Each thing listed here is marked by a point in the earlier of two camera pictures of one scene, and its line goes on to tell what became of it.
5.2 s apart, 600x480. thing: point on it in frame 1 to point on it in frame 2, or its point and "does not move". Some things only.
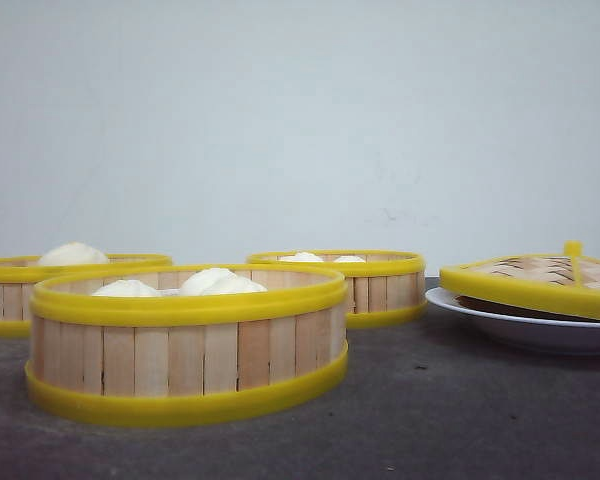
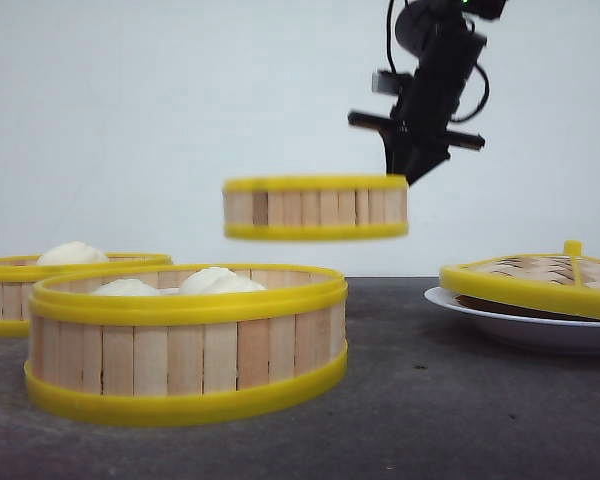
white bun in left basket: [73, 253] does not move
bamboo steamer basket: [381, 289] to [316, 208]
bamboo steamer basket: [8, 282] does not move
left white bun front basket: [126, 288] does not move
